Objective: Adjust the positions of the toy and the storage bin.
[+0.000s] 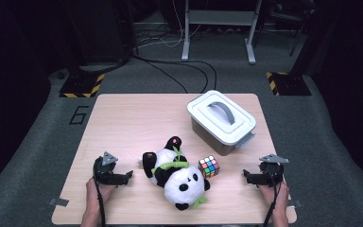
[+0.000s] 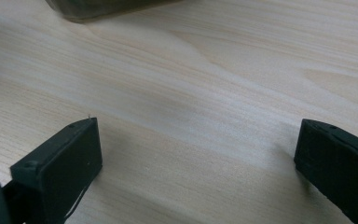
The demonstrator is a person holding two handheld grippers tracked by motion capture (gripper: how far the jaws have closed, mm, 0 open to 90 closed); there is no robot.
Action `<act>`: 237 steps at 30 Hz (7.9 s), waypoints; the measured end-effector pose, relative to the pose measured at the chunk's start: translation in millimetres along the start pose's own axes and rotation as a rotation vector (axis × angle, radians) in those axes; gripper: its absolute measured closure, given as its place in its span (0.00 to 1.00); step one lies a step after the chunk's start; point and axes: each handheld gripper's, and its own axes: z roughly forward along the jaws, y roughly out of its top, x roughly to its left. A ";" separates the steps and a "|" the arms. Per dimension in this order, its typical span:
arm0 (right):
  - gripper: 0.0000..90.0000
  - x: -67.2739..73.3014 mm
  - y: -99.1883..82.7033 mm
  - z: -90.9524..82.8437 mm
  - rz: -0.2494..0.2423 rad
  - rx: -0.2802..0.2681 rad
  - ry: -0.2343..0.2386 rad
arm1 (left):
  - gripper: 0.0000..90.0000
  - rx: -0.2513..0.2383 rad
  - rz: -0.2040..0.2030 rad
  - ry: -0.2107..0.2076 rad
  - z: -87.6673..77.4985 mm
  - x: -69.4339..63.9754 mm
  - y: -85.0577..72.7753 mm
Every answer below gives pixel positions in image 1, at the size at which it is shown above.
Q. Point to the dark cabinet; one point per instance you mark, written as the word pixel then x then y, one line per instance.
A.
pixel 100 28

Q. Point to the white metal stand frame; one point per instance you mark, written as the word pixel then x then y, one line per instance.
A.
pixel 220 17

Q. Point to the translucent brown storage box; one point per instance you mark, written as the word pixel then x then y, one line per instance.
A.
pixel 208 138

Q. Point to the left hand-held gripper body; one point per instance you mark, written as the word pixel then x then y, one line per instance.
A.
pixel 102 171

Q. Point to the panda plush toy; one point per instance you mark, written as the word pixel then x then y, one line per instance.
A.
pixel 176 182

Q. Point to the black yellow striped stand base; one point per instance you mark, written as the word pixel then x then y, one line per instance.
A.
pixel 82 85
pixel 291 84

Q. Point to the colourful puzzle cube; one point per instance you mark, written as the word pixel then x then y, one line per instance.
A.
pixel 208 166

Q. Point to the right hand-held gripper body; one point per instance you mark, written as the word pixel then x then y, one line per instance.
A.
pixel 272 171

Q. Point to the person's left hand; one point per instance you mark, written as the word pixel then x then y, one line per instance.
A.
pixel 93 192

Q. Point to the person's right hand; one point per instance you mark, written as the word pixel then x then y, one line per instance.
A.
pixel 280 195

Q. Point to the grey tape piece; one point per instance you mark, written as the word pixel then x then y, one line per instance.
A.
pixel 58 202
pixel 296 204

